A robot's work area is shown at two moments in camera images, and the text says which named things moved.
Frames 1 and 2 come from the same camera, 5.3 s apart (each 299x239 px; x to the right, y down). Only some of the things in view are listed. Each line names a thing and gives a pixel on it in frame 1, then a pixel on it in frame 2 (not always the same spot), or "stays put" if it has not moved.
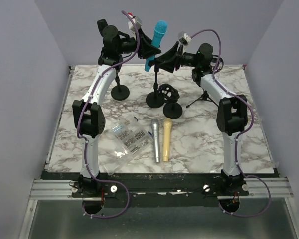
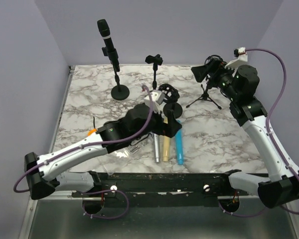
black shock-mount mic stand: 172,109 stays put
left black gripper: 145,48 to 170,129
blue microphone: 160,29 to 179,139
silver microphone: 155,124 stays put
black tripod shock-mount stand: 205,96 stays put
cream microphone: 167,123 stays put
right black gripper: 169,59 to 215,66
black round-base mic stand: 119,92 stays put
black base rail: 158,189 stays put
